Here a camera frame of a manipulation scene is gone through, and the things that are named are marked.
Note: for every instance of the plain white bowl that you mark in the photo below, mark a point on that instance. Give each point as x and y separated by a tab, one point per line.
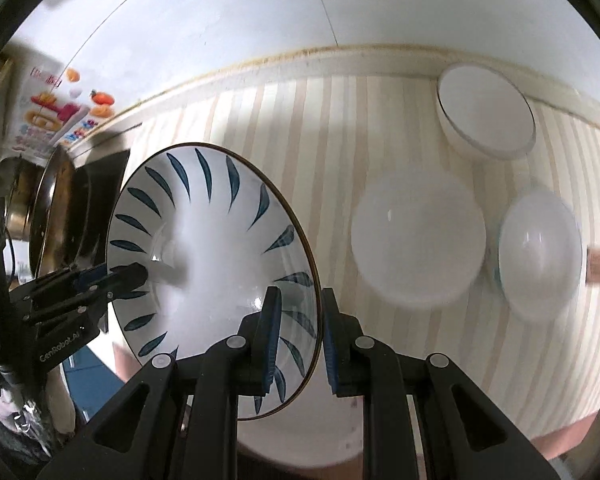
417	240

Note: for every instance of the brown square cloth label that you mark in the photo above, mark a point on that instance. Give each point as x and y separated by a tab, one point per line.
598	265

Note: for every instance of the white bowl dark rim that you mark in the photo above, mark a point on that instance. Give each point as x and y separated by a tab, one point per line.
480	105

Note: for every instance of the white bowl blue pattern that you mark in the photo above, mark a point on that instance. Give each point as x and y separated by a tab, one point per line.
540	260

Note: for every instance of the colourful wall sticker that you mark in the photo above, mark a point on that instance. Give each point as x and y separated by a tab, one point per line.
45	115

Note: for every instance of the blue kitchen cabinet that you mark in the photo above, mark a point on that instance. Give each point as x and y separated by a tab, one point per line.
90	385

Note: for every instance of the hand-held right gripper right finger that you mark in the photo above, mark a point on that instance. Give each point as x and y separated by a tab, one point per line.
330	355

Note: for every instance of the striped cat print tablecloth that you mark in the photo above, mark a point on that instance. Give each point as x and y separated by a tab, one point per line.
330	160

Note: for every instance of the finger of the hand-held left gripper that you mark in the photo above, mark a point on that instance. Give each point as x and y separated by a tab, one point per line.
92	274
127	275

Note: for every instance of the steel pot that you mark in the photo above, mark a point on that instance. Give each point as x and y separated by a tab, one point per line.
15	200

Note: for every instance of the blue leaf pattern plate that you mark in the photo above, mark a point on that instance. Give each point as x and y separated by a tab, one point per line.
205	240

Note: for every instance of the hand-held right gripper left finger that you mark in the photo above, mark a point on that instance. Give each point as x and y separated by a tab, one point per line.
272	340

